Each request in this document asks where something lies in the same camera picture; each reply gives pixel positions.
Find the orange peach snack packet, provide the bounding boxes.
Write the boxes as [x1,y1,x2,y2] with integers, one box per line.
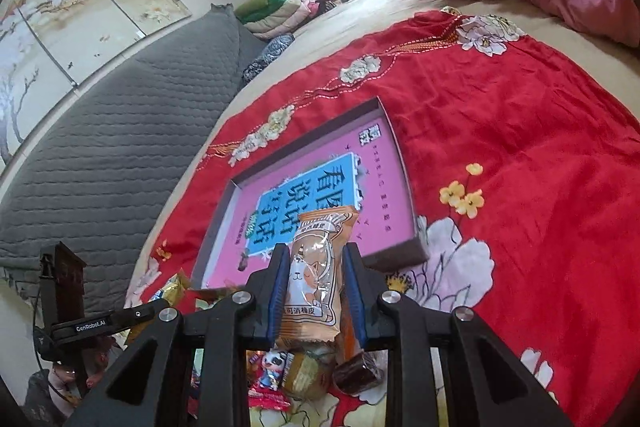
[279,206,359,347]

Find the dark brown cake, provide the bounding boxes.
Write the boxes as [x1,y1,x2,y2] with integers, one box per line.
[333,351,385,395]

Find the yellow cartoon snack packet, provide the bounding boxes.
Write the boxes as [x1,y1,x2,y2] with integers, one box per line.
[151,271,191,307]

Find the red panda snack packet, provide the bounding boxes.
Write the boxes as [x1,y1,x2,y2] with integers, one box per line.
[246,349,291,412]

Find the yellow round pastry packet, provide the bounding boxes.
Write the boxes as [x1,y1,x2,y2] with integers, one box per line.
[282,351,334,400]

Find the pink and blue book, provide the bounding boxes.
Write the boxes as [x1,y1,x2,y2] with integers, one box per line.
[202,120,417,289]

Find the grey cardboard box tray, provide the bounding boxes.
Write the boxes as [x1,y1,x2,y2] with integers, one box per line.
[190,95,431,291]

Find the grey quilted headboard cushion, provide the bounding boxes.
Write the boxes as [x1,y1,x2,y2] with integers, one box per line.
[1,5,264,313]

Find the red floral cloth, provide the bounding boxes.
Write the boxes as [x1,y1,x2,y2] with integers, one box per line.
[129,11,639,426]

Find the dark patterned pillow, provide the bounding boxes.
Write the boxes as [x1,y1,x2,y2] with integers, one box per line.
[242,34,295,83]

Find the stack of folded clothes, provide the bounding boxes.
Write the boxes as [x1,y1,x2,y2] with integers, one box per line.
[234,0,348,41]

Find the floral wall painting panels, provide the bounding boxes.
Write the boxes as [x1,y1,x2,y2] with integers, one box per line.
[1,0,191,166]

